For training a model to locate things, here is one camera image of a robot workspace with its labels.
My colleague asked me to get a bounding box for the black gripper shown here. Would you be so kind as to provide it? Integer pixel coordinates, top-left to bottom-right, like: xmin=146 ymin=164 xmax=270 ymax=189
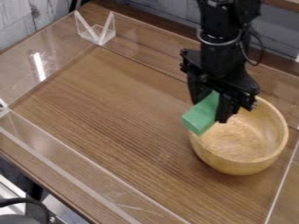
xmin=180 ymin=41 xmax=260 ymax=123

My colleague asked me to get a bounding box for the green rectangular block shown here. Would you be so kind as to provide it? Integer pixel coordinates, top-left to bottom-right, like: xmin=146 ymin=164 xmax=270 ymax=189
xmin=182 ymin=91 xmax=219 ymax=136

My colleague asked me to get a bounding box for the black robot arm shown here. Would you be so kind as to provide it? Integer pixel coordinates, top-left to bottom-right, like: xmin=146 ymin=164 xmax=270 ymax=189
xmin=180 ymin=0 xmax=262 ymax=123

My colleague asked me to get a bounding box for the brown wooden bowl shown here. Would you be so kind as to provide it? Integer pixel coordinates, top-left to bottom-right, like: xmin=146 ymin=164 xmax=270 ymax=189
xmin=190 ymin=97 xmax=290 ymax=176

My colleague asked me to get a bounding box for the clear acrylic tray wall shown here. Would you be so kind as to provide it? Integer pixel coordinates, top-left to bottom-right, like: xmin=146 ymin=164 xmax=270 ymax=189
xmin=0 ymin=10 xmax=299 ymax=224

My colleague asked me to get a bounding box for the black metal bracket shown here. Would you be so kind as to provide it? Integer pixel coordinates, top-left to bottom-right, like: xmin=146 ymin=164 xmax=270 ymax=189
xmin=39 ymin=211 xmax=66 ymax=224

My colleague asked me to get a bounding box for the black cable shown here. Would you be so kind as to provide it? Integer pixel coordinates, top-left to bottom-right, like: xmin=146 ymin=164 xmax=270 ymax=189
xmin=0 ymin=197 xmax=51 ymax=224

